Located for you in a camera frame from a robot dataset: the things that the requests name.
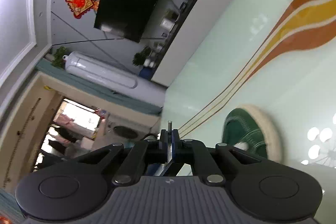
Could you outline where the green canvas sneaker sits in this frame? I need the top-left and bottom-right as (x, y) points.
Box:
(222, 105), (282, 162)

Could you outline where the white shoelace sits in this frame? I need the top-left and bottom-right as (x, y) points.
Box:
(153, 120), (176, 177)

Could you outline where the washing machine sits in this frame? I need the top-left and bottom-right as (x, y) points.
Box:
(106, 114), (159, 141)

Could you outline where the white standing air conditioner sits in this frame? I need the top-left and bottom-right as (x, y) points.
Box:
(62, 51), (166, 107)

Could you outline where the teal curtain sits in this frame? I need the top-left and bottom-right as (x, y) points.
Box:
(35, 59), (162, 116)

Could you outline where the potted plant in white pot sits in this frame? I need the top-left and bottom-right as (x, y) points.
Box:
(132, 46), (155, 67)

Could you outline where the red Chinese knot decoration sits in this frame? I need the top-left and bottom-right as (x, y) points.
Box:
(64, 0), (100, 19)

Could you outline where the white framed photo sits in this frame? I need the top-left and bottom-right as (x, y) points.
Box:
(160, 18), (175, 32)

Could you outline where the white TV cabinet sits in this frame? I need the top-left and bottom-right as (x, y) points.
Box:
(151, 0), (232, 87)

